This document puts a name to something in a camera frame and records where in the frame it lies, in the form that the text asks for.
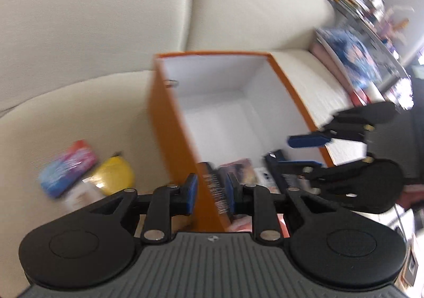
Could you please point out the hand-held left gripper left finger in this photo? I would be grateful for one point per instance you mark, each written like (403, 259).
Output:
(191, 193)

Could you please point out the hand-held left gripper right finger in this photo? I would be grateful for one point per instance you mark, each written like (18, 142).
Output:
(231, 195)

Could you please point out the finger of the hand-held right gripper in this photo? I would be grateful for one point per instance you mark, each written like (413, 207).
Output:
(298, 164)
(308, 140)

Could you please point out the black case white label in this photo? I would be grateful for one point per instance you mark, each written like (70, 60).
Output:
(281, 182)

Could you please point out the printed picture packet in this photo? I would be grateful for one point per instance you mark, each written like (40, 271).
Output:
(238, 167)

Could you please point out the orange cardboard box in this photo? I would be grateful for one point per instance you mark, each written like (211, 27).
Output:
(169, 139)

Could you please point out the yellow round object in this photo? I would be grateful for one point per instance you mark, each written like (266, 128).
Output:
(114, 175)

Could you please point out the pink cushion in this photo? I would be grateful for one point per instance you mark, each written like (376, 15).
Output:
(326, 59)

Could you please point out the blue illustrated book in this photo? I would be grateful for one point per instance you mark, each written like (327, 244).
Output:
(354, 56)

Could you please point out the blue red snack packet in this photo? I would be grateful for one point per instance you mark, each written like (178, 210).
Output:
(64, 169)

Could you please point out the beige sofa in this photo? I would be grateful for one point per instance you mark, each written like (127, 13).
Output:
(99, 20)

